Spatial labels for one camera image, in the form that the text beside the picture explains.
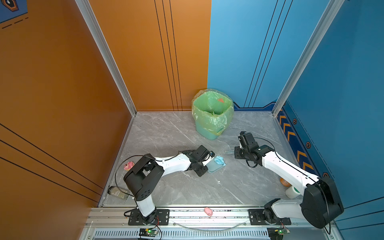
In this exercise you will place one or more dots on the white bottle green cap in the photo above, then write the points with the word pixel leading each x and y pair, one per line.
pixel 292 192

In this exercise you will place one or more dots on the left circuit board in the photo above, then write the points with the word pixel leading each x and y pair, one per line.
pixel 148 233

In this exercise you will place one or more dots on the green trash bin with liner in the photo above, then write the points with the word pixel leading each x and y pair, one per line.
pixel 213 112

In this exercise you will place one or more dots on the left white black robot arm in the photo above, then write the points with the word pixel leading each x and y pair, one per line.
pixel 144 176

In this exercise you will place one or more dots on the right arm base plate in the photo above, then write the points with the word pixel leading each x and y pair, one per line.
pixel 258 216

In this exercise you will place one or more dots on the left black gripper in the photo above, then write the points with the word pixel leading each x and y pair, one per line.
pixel 201 173

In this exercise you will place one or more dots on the grey-green hand brush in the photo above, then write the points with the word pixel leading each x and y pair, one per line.
pixel 229 152

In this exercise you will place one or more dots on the right circuit board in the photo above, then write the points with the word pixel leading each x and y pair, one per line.
pixel 278 234

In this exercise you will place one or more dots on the circuit board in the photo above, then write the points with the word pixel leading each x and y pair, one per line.
pixel 148 233
pixel 278 234

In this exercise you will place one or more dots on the light blue paper scrap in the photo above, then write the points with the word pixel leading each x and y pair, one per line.
pixel 219 161

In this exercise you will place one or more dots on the grey-green plastic dustpan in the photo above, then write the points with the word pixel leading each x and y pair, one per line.
pixel 213 167

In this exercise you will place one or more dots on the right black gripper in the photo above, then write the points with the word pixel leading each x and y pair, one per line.
pixel 236 153

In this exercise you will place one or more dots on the pink toy on yellow base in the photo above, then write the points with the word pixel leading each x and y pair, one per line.
pixel 128 166

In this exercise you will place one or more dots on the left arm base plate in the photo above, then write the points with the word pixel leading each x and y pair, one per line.
pixel 159 217

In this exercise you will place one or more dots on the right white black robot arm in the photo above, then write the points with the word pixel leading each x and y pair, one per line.
pixel 310 197

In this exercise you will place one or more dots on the pink paper ball on rail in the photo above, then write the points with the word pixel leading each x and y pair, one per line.
pixel 208 211

